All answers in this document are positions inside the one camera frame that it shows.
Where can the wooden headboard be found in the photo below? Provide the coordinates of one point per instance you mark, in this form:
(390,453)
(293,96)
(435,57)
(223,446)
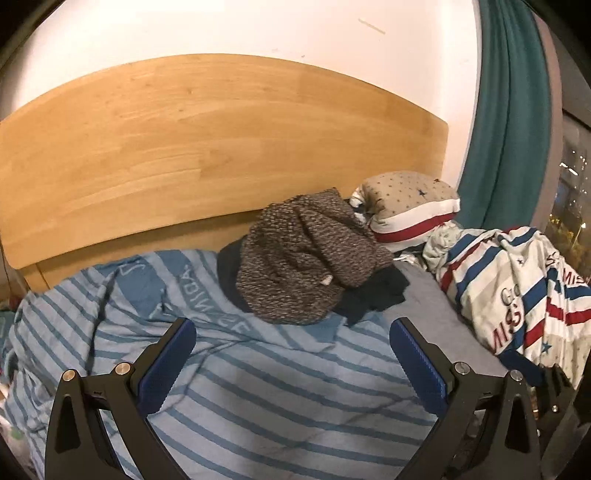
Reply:
(207,138)

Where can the star print pillow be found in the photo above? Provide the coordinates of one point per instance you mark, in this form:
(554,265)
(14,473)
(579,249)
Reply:
(406,203)

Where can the window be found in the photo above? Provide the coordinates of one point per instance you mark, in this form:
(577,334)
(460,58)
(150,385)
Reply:
(570,194)

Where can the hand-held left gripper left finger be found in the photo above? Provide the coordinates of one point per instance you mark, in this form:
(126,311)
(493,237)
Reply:
(167,364)

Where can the brown speckled knit sweater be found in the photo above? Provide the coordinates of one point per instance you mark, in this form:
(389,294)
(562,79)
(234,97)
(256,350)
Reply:
(300,258)

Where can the blue striped duvet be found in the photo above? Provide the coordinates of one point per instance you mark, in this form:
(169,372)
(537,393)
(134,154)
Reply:
(258,392)

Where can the red blue striped printed blanket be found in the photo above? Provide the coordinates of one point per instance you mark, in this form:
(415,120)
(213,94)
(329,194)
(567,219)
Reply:
(503,277)

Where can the grey bed sheet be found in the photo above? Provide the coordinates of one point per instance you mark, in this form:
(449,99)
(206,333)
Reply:
(429,300)

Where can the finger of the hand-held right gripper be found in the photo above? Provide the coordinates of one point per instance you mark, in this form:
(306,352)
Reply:
(556,397)

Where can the teal curtain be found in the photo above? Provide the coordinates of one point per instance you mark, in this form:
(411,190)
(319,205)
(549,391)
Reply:
(508,115)

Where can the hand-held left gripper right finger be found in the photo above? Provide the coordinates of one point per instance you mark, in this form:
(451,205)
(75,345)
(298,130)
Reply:
(418,364)

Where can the dark navy garment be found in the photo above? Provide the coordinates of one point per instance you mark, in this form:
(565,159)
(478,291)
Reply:
(374,295)

